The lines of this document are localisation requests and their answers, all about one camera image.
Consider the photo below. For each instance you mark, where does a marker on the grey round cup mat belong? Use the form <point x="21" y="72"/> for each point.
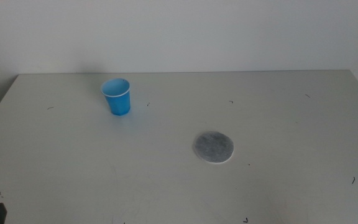
<point x="213" y="147"/>

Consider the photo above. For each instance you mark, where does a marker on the blue plastic cup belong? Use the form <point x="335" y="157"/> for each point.
<point x="118" y="102"/>

